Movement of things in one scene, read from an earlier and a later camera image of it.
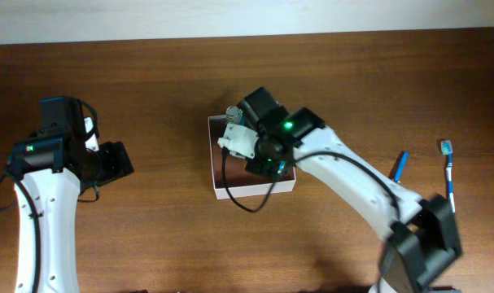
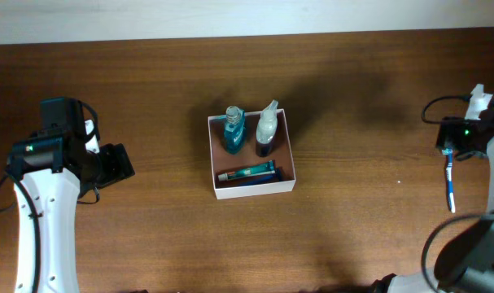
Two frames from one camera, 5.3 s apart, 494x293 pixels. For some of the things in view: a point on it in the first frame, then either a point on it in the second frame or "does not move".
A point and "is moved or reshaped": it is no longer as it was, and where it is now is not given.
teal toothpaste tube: [281, 166] is moved or reshaped
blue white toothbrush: [447, 149] does not move
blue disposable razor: [401, 167] → [263, 180]
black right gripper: [268, 168] → [451, 134]
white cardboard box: [241, 181] does not move
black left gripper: [119, 161] does not move
